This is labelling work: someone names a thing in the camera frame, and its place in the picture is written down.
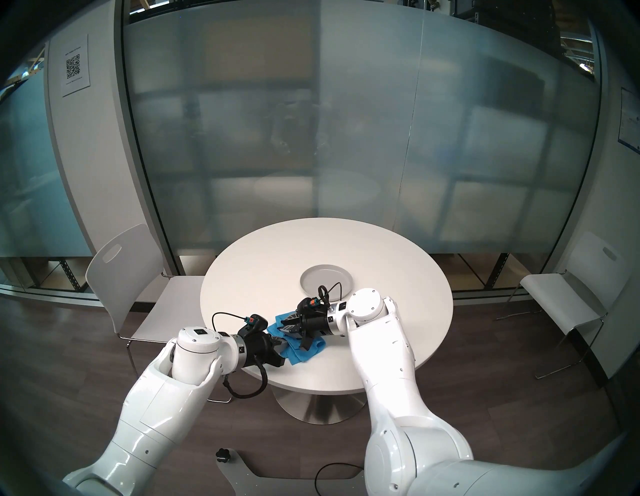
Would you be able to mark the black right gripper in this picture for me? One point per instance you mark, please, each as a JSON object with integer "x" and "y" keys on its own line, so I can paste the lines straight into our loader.
{"x": 315, "y": 326}

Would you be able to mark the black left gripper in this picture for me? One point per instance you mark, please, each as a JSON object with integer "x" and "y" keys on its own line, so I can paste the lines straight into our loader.
{"x": 260, "y": 350}

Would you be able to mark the blue cloth napkin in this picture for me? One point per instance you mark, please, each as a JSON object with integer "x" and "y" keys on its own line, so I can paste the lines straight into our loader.
{"x": 300, "y": 356}

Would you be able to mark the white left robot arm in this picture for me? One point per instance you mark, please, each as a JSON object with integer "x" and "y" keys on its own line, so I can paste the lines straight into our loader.
{"x": 165, "y": 400}

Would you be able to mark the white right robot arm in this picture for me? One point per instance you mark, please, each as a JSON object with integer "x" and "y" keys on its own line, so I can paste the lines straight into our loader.
{"x": 390, "y": 380}

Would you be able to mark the grey round plate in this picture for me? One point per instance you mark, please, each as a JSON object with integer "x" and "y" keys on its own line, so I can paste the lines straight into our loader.
{"x": 320, "y": 277}

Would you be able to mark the brushed steel table base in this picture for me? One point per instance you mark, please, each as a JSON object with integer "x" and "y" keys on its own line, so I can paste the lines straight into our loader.
{"x": 315, "y": 407}

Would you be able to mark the black star knob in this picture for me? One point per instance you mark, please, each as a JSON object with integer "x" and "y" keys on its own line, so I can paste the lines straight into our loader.
{"x": 224, "y": 455}

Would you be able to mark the white plastic chair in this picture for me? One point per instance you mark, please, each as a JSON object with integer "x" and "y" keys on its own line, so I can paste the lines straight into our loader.
{"x": 575, "y": 295}
{"x": 125, "y": 265}

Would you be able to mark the white QR code sign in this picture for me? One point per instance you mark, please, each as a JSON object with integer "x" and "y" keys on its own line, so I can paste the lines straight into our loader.
{"x": 75, "y": 65}

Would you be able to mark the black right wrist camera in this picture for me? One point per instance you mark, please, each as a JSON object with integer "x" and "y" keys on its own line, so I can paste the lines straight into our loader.
{"x": 309, "y": 305}

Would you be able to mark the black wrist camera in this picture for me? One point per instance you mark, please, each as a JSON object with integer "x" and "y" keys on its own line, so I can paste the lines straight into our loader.
{"x": 309, "y": 305}
{"x": 255, "y": 324}

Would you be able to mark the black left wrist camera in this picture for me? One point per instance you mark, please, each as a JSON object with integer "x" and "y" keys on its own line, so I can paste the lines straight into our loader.
{"x": 255, "y": 324}

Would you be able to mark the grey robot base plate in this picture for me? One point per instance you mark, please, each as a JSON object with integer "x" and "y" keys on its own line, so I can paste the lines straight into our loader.
{"x": 250, "y": 480}

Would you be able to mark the black metal shelf frame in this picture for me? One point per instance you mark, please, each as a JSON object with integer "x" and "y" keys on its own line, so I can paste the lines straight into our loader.
{"x": 62, "y": 274}
{"x": 497, "y": 272}

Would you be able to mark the white wall poster blue trim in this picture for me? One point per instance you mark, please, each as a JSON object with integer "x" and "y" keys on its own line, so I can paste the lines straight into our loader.
{"x": 630, "y": 120}

